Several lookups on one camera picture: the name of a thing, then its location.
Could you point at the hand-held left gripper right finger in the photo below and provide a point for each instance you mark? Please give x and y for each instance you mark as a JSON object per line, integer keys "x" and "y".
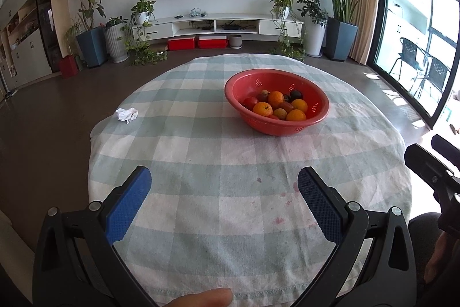
{"x": 320, "y": 206}

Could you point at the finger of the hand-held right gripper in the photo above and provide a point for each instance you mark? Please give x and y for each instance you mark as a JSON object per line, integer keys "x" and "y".
{"x": 445, "y": 146}
{"x": 427, "y": 166}

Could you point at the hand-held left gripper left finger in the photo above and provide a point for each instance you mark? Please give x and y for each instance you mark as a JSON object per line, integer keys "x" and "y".
{"x": 127, "y": 208}

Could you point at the red colander bowl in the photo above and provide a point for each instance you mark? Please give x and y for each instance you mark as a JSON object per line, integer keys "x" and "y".
{"x": 276, "y": 128}

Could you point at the cherry tomato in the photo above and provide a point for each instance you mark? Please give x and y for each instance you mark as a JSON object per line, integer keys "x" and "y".
{"x": 274, "y": 117}

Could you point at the mandarin orange with stem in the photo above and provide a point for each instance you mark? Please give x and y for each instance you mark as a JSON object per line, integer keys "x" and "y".
{"x": 262, "y": 109}

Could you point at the dark plum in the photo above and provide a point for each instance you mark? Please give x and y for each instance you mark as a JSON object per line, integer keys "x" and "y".
{"x": 295, "y": 94}

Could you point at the large mandarin orange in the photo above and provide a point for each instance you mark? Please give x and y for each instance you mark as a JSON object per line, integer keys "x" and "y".
{"x": 276, "y": 98}

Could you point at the large red tomato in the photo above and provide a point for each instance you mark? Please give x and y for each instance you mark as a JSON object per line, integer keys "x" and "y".
{"x": 249, "y": 102}

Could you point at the person's right hand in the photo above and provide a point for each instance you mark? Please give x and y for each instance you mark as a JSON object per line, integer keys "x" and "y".
{"x": 436, "y": 258}

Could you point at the person's left hand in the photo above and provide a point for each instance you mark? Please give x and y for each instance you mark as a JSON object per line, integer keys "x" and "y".
{"x": 201, "y": 298}

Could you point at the black chair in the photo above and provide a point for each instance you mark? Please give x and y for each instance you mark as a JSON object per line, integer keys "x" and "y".
{"x": 409, "y": 55}
{"x": 436, "y": 75}

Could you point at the checked tablecloth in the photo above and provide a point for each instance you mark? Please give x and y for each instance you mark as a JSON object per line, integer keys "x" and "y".
{"x": 215, "y": 177}

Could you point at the white crumpled tissue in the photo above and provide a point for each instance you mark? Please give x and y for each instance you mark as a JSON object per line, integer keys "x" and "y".
{"x": 126, "y": 114}

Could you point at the red bin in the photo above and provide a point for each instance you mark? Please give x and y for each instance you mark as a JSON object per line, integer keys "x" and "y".
{"x": 68, "y": 65}

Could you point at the plant in white ribbed pot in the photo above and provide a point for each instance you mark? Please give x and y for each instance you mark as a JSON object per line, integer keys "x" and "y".
{"x": 115, "y": 42}

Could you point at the red storage box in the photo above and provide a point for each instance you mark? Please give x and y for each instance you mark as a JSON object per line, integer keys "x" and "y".
{"x": 181, "y": 43}
{"x": 212, "y": 41}

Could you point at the bushy plant in white pot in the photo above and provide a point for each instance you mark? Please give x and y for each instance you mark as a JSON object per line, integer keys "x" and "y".
{"x": 314, "y": 28}

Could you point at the trailing pothos in white pot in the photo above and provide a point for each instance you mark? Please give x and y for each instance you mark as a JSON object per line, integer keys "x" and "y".
{"x": 143, "y": 26}

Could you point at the small grey pot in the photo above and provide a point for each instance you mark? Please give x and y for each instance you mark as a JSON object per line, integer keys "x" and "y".
{"x": 235, "y": 41}

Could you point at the tall plant in blue pot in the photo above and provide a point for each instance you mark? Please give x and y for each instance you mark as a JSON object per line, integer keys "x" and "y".
{"x": 90, "y": 23}

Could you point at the trailing plant on cabinet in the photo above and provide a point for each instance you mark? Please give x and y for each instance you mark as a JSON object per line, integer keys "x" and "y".
{"x": 282, "y": 15}

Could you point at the black set-top box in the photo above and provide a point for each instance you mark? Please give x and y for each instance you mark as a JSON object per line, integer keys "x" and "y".
{"x": 231, "y": 27}

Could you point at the white TV cabinet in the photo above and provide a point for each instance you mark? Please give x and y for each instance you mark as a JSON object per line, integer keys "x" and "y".
{"x": 215, "y": 21}

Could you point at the wall cabinet unit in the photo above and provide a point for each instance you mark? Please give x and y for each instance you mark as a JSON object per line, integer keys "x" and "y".
{"x": 25, "y": 41}

